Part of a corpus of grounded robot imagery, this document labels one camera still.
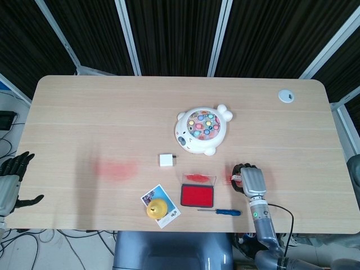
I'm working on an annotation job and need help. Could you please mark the white round table grommet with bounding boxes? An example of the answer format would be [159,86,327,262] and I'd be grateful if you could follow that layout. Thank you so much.
[278,89,296,104]

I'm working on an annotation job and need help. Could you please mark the yellow pear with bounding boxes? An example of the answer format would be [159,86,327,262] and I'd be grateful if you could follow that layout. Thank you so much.
[146,198,169,221]

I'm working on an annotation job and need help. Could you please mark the red ink pad clear lid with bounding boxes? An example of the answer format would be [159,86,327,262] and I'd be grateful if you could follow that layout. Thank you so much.
[179,173,217,208]

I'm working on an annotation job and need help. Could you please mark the black right hand cable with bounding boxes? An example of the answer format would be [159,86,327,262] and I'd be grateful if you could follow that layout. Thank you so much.
[265,204,295,254]

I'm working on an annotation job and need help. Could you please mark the grey blue robot torso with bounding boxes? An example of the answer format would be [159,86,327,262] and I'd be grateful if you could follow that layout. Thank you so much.
[114,231,234,270]

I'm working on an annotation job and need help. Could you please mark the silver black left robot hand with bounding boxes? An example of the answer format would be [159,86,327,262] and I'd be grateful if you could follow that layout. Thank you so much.
[0,151,45,216]

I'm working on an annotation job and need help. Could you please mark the white seal fishing toy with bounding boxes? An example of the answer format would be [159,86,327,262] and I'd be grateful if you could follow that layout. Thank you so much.
[174,103,235,156]

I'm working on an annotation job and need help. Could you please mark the white partition frame post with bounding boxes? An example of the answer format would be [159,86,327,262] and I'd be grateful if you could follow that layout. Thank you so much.
[35,0,82,75]
[330,85,360,157]
[114,0,141,76]
[0,73,32,106]
[208,0,231,77]
[298,11,360,80]

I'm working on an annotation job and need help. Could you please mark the black power adapter box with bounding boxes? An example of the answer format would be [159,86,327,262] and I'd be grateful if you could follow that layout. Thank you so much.
[0,111,17,131]

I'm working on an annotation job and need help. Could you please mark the blue photo postcard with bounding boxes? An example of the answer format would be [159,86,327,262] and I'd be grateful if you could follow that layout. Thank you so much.
[140,184,181,229]

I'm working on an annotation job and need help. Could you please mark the white USB charger plug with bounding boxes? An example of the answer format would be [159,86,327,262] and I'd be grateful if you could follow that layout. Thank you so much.
[158,153,178,167]

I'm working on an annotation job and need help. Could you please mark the blue handled screwdriver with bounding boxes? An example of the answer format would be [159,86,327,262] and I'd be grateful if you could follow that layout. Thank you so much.
[197,208,242,217]

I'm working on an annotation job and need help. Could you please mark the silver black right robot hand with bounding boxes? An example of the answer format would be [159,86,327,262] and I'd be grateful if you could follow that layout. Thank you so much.
[231,162,267,197]

